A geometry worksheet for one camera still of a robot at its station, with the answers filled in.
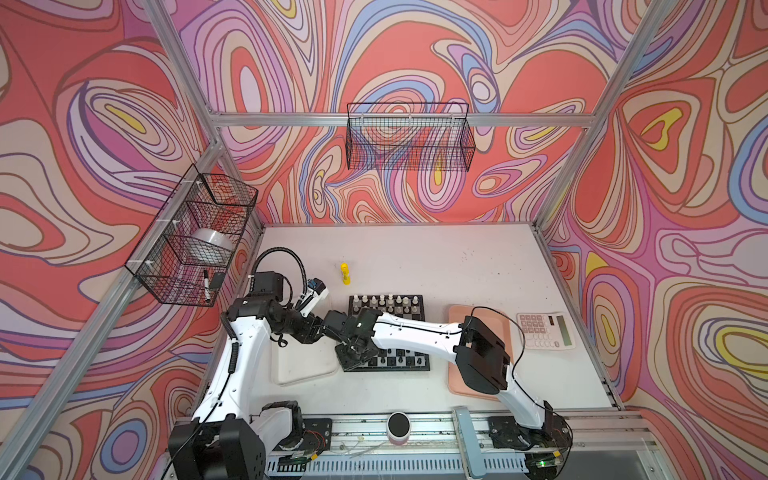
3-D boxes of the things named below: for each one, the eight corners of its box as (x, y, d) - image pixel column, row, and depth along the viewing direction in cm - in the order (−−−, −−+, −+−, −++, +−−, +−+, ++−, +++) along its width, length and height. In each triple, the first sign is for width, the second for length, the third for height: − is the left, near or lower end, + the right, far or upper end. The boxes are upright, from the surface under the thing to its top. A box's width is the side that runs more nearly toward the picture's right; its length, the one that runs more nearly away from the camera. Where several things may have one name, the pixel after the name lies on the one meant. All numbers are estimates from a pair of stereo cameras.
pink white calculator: (527, 351, 90) (533, 346, 86) (516, 316, 97) (521, 310, 94) (575, 351, 90) (582, 346, 86) (561, 316, 97) (567, 310, 94)
